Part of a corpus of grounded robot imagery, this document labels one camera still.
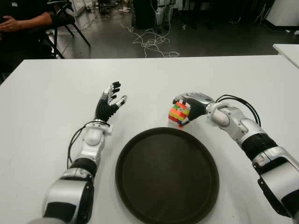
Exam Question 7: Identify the robot left hand black silver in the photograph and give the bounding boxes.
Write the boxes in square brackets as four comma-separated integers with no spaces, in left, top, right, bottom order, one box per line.
[94,81,128,123]

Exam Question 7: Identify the seated person in black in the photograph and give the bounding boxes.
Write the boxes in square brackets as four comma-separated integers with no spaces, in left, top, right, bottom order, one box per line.
[0,0,57,77]

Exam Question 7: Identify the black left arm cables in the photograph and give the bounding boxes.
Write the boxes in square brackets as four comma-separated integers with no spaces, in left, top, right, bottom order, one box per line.
[67,121,88,164]

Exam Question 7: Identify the person's bare forearm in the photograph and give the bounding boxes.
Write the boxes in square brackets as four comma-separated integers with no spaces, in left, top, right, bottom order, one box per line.
[0,11,53,33]

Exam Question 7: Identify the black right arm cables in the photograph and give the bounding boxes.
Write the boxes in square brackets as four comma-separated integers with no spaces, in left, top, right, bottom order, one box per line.
[216,94,261,127]

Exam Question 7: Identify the robot right hand black silver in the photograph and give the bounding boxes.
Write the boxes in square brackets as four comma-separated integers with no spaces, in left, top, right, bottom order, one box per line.
[172,92,215,128]

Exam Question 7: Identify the black folding chair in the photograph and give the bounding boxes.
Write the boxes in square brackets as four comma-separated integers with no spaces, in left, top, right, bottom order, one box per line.
[45,0,92,59]

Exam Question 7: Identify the white side table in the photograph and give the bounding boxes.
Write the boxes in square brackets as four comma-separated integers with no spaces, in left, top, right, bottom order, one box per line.
[272,43,299,69]

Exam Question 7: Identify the white humanoid robot legs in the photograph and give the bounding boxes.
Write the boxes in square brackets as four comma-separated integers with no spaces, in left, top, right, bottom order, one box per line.
[155,0,175,31]

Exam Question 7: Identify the multicoloured Rubik's cube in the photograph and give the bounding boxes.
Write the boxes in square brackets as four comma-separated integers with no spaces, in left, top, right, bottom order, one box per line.
[167,100,191,130]

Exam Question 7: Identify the tangled white floor cable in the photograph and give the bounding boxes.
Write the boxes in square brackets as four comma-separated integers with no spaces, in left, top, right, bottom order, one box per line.
[120,21,180,58]

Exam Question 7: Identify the dark brown round plate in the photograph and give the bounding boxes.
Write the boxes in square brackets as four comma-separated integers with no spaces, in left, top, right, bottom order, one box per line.
[115,127,220,224]

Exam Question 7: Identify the tall black box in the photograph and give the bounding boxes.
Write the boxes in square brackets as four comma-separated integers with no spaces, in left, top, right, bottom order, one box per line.
[133,0,159,30]

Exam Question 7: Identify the white cabinet with black base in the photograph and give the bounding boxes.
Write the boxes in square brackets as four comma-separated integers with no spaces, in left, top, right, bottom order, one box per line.
[266,0,299,27]

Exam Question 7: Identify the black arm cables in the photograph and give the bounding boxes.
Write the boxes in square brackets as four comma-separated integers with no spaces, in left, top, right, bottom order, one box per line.
[216,94,261,127]
[67,121,88,164]

